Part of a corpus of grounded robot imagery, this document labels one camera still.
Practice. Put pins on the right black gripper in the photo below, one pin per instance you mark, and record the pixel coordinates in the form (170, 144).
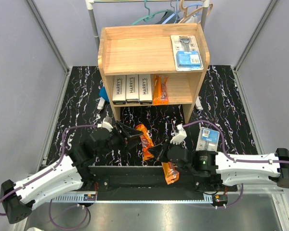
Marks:
(157, 150)

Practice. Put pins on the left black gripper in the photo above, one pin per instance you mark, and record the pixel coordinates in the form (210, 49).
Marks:
(131, 134)

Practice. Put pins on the orange candy bag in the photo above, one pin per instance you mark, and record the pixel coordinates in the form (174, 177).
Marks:
(145, 141)
(170, 173)
(160, 96)

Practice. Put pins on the white Harry's box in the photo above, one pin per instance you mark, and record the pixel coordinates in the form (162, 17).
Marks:
(119, 90)
(145, 89)
(132, 88)

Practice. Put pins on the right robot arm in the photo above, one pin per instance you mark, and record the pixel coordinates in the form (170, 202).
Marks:
(227, 169)

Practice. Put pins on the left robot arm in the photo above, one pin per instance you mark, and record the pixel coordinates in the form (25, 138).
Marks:
(69, 173)

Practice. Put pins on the blue object behind shelf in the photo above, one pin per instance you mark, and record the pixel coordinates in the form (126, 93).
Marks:
(103, 94)

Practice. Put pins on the wooden two-tier shelf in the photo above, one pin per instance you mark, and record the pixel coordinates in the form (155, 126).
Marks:
(147, 49)

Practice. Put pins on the razor blister pack on shelf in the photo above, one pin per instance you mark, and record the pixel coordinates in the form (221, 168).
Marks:
(186, 53)

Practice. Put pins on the white rack foot left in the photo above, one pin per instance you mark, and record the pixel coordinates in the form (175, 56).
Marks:
(101, 103)

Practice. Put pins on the white rack foot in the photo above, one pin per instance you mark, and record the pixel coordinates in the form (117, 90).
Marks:
(101, 103)
(198, 104)

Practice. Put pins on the blue razor blister pack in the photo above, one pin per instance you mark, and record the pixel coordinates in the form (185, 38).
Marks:
(207, 140)

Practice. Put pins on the white rack foot right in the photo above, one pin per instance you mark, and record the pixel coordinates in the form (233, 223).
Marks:
(198, 104)

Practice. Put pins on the teal clothes hanger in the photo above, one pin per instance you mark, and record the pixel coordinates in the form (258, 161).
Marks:
(150, 16)

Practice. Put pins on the blue clothes hanger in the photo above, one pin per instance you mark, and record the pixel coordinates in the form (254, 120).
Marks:
(175, 15)

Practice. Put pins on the metal clothes rack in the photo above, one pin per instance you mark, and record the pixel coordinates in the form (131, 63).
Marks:
(126, 16)

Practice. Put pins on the wooden clothes hanger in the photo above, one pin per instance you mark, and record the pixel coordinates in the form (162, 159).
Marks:
(205, 10)

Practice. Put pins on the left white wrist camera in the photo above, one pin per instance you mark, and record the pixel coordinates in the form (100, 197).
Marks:
(107, 123)

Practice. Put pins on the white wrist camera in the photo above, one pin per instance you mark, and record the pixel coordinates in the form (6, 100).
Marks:
(179, 135)
(107, 123)

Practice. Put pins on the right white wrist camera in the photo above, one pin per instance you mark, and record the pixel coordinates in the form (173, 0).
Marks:
(179, 135)

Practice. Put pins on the slotted cable duct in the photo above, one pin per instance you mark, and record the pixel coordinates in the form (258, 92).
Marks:
(76, 197)

